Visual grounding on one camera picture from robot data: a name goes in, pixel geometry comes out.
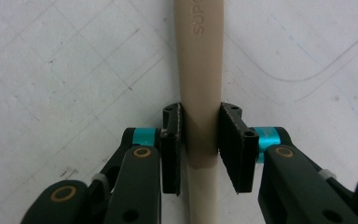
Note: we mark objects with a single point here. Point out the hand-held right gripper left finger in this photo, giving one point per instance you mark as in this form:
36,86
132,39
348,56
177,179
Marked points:
171,155

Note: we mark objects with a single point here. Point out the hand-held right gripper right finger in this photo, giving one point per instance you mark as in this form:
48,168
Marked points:
237,155

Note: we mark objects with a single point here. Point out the beige slotted turner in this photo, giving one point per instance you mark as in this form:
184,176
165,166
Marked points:
199,77

